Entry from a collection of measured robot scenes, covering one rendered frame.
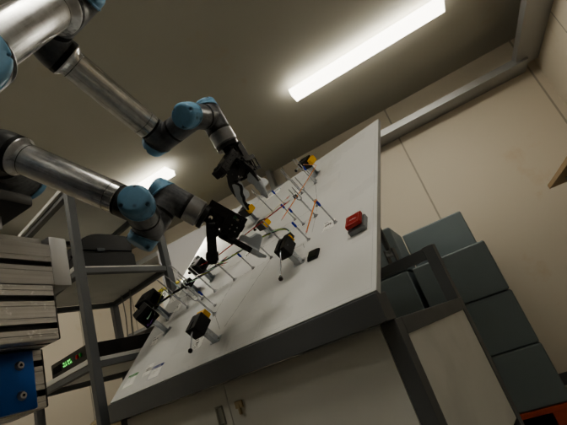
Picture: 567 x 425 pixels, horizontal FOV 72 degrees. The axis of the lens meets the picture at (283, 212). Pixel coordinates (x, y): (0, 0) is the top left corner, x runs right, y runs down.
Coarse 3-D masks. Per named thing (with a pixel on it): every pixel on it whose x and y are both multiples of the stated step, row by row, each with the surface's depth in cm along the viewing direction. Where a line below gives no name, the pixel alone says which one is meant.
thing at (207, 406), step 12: (192, 396) 125; (204, 396) 122; (216, 396) 119; (156, 408) 135; (168, 408) 132; (180, 408) 128; (192, 408) 124; (204, 408) 121; (216, 408) 118; (228, 408) 115; (132, 420) 143; (144, 420) 139; (156, 420) 135; (168, 420) 131; (180, 420) 128; (192, 420) 124; (204, 420) 121; (216, 420) 118; (228, 420) 115
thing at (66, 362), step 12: (132, 336) 178; (144, 336) 182; (84, 348) 163; (108, 348) 167; (120, 348) 171; (132, 348) 175; (60, 360) 175; (72, 360) 168; (84, 360) 162; (60, 372) 174
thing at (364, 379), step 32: (320, 352) 98; (352, 352) 93; (384, 352) 88; (224, 384) 117; (256, 384) 110; (288, 384) 103; (320, 384) 98; (352, 384) 93; (384, 384) 88; (256, 416) 109; (288, 416) 103; (320, 416) 97; (352, 416) 92; (384, 416) 87; (416, 416) 83
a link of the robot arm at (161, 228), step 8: (160, 208) 102; (160, 216) 98; (168, 216) 103; (160, 224) 99; (168, 224) 104; (136, 232) 97; (144, 232) 95; (152, 232) 97; (160, 232) 101; (128, 240) 100; (136, 240) 98; (144, 240) 98; (152, 240) 99; (144, 248) 99; (152, 248) 100
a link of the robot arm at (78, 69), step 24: (48, 48) 92; (72, 48) 96; (72, 72) 98; (96, 72) 101; (96, 96) 103; (120, 96) 105; (120, 120) 110; (144, 120) 110; (144, 144) 117; (168, 144) 116
